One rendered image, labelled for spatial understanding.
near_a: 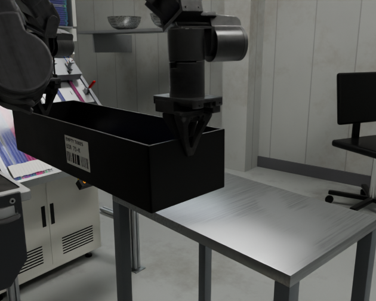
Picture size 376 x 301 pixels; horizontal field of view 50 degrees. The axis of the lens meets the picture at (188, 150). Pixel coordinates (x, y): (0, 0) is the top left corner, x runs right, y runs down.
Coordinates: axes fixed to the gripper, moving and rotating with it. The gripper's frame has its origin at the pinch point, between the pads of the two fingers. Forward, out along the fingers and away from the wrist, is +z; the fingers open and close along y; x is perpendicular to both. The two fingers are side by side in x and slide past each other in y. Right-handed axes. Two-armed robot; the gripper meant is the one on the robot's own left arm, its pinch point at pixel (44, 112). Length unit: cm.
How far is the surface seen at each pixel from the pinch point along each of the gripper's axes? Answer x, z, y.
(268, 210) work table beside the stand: -49, 30, -39
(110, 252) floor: -77, 112, 101
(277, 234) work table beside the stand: -38, 30, -50
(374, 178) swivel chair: -267, 85, 17
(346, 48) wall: -318, -12, 75
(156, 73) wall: -280, 19, 307
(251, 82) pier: -283, 21, 155
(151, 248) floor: -99, 112, 86
